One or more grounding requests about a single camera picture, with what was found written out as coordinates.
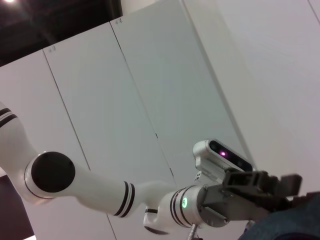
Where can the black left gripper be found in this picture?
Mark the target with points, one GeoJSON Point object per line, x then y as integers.
{"type": "Point", "coordinates": [232, 202]}

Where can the dark blue fabric bag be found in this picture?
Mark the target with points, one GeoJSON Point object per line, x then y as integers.
{"type": "Point", "coordinates": [287, 222]}

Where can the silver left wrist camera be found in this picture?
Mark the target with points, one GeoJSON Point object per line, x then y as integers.
{"type": "Point", "coordinates": [220, 157]}

